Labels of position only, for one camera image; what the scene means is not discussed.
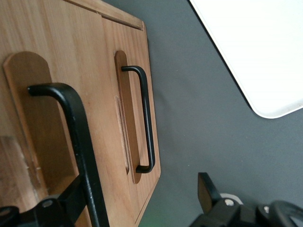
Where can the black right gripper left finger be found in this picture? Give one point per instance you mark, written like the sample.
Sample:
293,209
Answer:
64,203

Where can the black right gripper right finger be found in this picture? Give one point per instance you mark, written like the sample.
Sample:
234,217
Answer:
225,215

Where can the wooden drawer with grooved front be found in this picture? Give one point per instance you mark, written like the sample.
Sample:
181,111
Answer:
137,42

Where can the oak wooden drawer cabinet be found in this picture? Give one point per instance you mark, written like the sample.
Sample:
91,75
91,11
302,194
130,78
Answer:
132,23

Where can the beige rectangular tray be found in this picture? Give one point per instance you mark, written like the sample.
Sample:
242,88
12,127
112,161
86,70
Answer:
260,47

